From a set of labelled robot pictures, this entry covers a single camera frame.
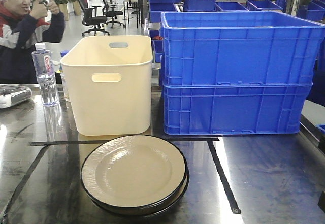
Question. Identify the large blue crate lower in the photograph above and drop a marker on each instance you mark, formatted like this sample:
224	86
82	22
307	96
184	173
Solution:
233	110

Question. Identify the smiling man thumbs up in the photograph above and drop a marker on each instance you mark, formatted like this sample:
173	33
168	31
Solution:
24	23

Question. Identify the grey white device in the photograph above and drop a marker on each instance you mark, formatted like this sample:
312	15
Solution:
14	94

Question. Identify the large blue crate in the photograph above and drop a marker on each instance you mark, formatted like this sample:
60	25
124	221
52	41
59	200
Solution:
238	47
233	110

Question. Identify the black office chair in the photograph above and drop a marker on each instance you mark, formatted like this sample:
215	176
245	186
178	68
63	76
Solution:
90	20

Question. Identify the large blue crate upper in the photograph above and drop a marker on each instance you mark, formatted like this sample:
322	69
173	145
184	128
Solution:
238	47

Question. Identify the blue bin on shelf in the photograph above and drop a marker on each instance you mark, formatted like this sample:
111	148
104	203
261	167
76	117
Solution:
199	5

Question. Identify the cream plastic storage bin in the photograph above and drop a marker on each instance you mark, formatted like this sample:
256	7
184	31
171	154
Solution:
109	84

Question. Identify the clear water bottle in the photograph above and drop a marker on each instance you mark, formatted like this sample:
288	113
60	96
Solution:
45	75

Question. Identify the beige plate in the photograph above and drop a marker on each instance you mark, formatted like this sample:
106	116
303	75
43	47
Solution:
151	209
133	171

